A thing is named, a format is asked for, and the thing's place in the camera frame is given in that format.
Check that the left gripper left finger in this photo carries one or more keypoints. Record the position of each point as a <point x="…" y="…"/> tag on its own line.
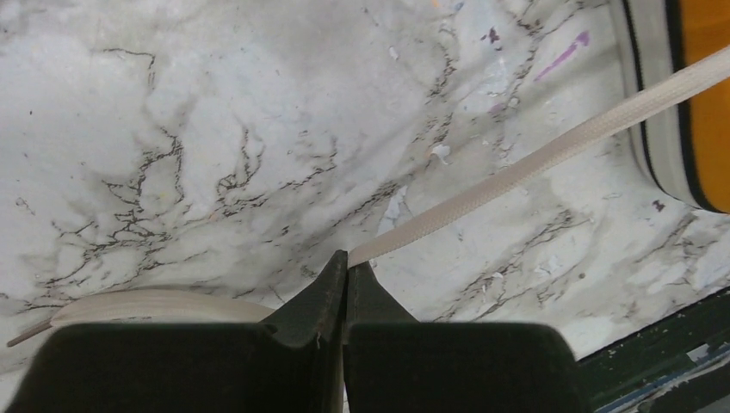
<point x="289" y="362"/>

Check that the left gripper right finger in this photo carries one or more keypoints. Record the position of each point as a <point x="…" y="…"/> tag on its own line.
<point x="394" y="363"/>

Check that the white shoelace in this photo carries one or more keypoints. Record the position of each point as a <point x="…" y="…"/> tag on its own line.
<point x="157" y="305"/>

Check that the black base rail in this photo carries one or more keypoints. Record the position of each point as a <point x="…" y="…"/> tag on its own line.
<point x="629" y="371"/>

